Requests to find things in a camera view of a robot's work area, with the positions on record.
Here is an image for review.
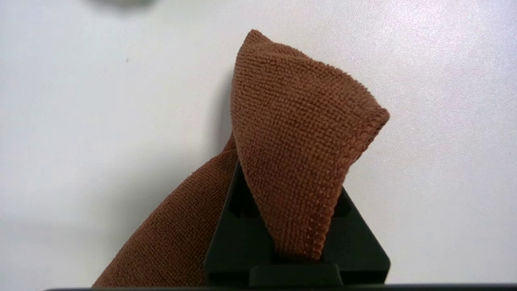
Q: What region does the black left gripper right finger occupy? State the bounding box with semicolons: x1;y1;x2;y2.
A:
321;188;390;283

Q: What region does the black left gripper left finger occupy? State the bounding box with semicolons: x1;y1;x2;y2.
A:
204;160;279;283

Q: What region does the brown cloth towel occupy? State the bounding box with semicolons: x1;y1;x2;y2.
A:
92;29;391;288

